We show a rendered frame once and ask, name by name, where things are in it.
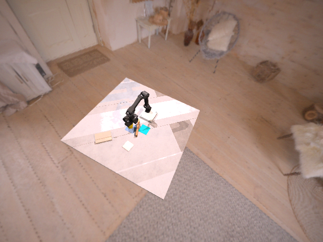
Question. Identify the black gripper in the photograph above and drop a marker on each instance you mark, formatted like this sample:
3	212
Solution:
129	121

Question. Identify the tan flat wooden block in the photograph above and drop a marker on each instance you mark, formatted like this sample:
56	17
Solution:
103	137

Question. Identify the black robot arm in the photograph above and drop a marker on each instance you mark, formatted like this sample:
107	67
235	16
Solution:
131	110

